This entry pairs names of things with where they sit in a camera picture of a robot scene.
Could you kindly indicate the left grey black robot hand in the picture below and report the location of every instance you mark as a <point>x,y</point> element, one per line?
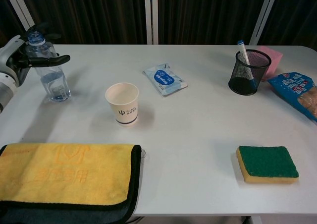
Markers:
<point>15,63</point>

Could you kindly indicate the clear plastic water bottle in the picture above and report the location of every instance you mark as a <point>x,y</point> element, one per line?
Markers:
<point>50,72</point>

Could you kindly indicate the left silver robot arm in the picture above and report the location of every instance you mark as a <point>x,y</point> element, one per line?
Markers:
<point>5,90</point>

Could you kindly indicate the white paper cup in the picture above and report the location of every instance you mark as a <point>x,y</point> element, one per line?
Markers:
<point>122,103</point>

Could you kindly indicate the dark pleated curtain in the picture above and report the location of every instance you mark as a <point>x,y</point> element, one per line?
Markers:
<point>94,13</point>

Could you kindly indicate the yellow black microfiber cloth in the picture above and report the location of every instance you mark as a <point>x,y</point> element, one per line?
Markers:
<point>64,177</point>

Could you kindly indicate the blue wet wipes pack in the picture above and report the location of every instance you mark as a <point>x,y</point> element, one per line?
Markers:
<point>164,79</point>

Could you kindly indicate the white blue marker pen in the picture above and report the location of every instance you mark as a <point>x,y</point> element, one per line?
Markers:
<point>245,54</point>

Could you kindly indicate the black mesh pen holder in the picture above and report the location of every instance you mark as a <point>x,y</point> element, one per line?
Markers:
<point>247,72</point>

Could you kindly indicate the pink sponge block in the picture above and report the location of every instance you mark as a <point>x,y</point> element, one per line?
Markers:
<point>272,63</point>

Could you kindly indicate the green yellow scouring sponge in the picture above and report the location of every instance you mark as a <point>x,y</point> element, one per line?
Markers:
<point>268,164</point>

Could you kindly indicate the blue snack bag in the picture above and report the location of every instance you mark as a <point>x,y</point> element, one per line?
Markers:
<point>298,91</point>

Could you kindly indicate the white slanted frame bar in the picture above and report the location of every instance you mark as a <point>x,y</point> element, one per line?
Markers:
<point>263,16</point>
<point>23,13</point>

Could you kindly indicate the white vertical frame post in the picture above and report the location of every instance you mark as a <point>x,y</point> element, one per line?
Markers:
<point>151,13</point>

